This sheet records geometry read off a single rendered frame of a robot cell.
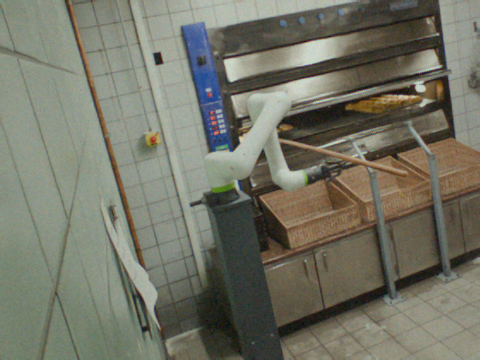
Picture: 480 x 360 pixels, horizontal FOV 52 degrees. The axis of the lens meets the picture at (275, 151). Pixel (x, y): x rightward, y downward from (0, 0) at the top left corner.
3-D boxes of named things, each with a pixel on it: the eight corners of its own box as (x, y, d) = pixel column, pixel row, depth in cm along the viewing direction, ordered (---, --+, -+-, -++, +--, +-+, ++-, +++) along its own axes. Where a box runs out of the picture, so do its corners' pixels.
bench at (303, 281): (224, 318, 367) (207, 248, 355) (478, 222, 440) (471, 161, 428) (245, 357, 315) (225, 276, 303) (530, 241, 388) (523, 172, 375)
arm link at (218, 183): (225, 194, 235) (216, 156, 231) (206, 191, 246) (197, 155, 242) (244, 185, 243) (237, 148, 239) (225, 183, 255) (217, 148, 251)
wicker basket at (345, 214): (265, 230, 366) (257, 195, 360) (330, 207, 384) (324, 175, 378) (290, 250, 321) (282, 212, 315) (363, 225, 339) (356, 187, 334)
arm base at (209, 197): (194, 213, 234) (190, 202, 233) (188, 207, 248) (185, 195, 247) (244, 198, 242) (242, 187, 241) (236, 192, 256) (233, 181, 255)
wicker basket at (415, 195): (335, 207, 384) (329, 174, 378) (394, 187, 402) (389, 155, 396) (368, 223, 339) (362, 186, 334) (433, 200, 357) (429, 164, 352)
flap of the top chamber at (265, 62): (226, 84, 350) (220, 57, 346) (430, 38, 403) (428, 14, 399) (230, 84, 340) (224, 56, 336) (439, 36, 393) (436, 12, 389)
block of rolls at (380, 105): (344, 110, 462) (343, 104, 461) (387, 99, 476) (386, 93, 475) (378, 114, 405) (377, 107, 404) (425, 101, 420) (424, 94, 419)
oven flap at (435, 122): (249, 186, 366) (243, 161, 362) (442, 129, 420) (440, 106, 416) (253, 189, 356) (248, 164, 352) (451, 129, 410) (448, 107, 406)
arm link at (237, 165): (232, 169, 220) (286, 85, 243) (211, 167, 232) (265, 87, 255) (249, 186, 227) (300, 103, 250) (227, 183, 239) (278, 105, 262)
